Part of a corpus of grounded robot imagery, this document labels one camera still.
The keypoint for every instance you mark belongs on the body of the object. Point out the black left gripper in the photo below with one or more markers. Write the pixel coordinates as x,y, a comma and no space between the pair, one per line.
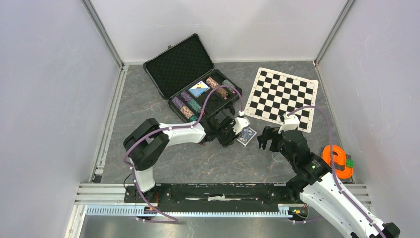
226,143

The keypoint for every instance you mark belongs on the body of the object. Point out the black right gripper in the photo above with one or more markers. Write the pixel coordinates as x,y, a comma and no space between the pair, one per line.
269,133

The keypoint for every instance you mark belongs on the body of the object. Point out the blue patterned card deck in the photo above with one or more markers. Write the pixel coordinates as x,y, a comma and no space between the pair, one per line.
246,136

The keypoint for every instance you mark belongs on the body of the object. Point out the black poker set case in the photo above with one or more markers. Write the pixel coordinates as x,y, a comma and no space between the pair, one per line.
180,67

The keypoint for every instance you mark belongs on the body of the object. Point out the purple chip stack front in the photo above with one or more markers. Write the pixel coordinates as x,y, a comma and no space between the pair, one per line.
178,102

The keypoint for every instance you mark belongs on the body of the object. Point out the purple chip stack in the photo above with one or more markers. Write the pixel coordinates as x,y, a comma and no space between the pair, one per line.
178,102
186,97

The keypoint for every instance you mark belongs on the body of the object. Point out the clear round disc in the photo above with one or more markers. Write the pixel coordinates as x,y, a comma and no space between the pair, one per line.
275,156

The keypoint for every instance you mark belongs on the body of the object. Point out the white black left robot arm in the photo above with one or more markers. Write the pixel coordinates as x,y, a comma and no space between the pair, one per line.
145,145

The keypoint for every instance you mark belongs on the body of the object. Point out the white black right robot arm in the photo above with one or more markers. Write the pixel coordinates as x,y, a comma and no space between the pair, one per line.
316,185

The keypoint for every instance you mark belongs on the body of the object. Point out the green chip stack middle row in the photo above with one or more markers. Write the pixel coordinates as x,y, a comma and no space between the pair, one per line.
195,106

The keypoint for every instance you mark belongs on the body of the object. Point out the pink chip stack lower row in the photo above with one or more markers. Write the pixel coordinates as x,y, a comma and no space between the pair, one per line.
186,112

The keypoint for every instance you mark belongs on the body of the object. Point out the pink chip stack row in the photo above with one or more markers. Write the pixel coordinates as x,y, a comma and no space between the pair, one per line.
186,112
215,85

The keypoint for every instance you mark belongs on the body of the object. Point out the blue boxed card deck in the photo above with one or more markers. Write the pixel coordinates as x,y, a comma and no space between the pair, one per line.
198,89

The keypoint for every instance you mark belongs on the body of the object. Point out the green chip stack upper row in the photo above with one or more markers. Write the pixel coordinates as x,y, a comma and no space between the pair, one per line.
231,87

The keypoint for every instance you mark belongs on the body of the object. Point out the pink chip stack upper row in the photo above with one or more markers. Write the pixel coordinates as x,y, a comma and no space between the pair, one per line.
215,85

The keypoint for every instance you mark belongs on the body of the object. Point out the black white chessboard mat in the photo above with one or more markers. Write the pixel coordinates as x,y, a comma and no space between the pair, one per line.
275,93

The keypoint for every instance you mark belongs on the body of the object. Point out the orange tape dispenser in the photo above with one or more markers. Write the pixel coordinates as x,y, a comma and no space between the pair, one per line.
339,158

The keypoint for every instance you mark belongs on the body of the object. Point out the green toy brick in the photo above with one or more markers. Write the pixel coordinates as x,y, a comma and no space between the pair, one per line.
349,163

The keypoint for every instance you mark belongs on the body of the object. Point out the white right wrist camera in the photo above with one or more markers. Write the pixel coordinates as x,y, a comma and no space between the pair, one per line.
289,122

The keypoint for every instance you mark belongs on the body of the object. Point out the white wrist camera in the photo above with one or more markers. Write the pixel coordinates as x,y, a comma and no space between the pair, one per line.
240,122
289,122

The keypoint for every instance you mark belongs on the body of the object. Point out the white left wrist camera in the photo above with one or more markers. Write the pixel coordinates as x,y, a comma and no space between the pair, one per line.
240,122

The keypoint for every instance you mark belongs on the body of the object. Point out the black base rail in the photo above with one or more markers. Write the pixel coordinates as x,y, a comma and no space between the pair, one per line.
223,197

